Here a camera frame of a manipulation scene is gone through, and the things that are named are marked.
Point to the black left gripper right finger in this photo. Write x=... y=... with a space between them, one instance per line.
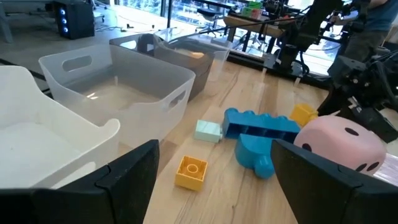
x=326 y=199

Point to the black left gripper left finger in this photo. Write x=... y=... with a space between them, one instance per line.
x=93 y=202

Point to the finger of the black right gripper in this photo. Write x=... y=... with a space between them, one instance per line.
x=334 y=102
x=373 y=126

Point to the pink foam die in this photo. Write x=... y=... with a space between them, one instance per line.
x=335 y=140

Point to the playing card deck box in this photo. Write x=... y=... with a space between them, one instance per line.
x=388 y=171

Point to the rounded blue toy block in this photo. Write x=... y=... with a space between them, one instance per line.
x=252 y=152

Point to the small yellow toy block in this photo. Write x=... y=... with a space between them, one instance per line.
x=191 y=172

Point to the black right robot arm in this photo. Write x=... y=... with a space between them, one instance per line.
x=308 y=28

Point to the person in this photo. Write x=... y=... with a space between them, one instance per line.
x=379 y=15

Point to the white plastic bin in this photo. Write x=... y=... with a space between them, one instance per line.
x=46 y=140

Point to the clear plastic bin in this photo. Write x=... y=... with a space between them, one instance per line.
x=140 y=124
x=220 y=68

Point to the wooden side table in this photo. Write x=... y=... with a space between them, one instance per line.
x=248 y=26

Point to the red storage box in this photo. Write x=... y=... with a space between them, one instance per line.
x=257 y=14

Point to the pale green storage box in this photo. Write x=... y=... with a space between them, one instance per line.
x=246 y=12

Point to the mint green toy block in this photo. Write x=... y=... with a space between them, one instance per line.
x=206 y=132

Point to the black office chair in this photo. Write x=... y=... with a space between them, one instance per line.
x=206 y=12

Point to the black computer tower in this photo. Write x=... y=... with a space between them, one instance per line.
x=81 y=28

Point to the black desk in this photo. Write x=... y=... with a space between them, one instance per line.
x=169 y=15

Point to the grey base bracket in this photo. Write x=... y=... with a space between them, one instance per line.
x=297 y=69
x=270 y=60

